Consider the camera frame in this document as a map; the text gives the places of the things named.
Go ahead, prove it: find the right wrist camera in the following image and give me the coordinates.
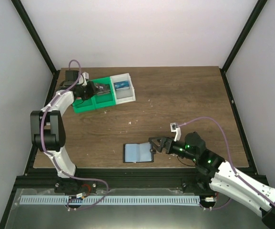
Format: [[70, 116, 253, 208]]
[[170, 123, 181, 142]]

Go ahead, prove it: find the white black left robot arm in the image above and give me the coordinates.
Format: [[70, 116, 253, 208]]
[[30, 70, 98, 178]]

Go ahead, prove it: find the black leather card holder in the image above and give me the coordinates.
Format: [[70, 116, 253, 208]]
[[122, 142, 154, 163]]

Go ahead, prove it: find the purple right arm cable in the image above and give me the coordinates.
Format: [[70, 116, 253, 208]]
[[177, 116, 275, 221]]

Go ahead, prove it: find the white storage bin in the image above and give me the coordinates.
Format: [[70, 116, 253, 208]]
[[110, 73, 136, 105]]

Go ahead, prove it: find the black frame post left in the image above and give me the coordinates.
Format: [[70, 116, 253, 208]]
[[10, 0, 58, 76]]

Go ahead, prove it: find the black frame post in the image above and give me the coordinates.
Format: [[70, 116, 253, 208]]
[[222, 0, 269, 72], [10, 0, 58, 76]]

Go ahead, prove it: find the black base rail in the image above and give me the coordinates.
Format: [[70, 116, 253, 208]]
[[14, 167, 213, 195]]

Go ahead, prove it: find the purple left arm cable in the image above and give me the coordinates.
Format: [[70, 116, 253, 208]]
[[40, 59, 110, 212]]

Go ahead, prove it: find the blue card stack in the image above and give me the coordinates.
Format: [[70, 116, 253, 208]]
[[113, 81, 130, 91]]

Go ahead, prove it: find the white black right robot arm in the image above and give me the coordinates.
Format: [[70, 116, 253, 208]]
[[149, 132, 275, 229]]

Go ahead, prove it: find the black card stack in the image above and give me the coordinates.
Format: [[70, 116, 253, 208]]
[[96, 83, 112, 96]]

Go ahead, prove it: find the black vip credit card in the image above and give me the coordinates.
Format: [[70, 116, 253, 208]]
[[94, 83, 111, 94]]

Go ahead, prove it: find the light blue slotted cable duct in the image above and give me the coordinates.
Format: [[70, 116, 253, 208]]
[[20, 195, 200, 206]]

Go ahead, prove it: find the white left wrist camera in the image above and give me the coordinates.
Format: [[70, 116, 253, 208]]
[[77, 72, 89, 86]]

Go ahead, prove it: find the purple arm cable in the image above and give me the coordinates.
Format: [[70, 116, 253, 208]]
[[40, 59, 110, 212], [177, 116, 275, 221]]

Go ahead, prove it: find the green double storage bin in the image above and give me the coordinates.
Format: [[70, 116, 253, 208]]
[[72, 77, 116, 113]]

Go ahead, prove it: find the black frame post right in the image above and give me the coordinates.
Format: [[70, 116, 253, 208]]
[[222, 0, 269, 72]]

